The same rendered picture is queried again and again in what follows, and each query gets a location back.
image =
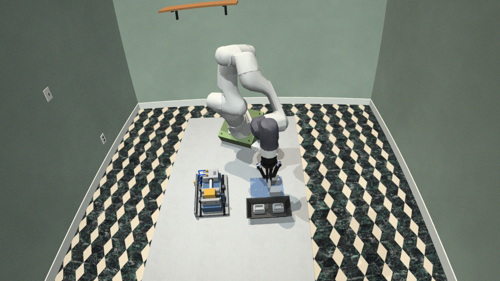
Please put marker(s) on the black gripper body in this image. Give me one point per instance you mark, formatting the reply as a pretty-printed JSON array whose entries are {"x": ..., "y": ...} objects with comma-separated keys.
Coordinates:
[{"x": 269, "y": 161}]

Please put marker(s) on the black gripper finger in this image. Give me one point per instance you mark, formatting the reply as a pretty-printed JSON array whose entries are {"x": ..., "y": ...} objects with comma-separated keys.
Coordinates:
[
  {"x": 262, "y": 173},
  {"x": 272, "y": 175}
]

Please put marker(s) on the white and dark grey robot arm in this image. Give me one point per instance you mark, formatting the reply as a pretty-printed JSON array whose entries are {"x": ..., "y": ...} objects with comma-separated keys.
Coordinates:
[{"x": 240, "y": 60}]

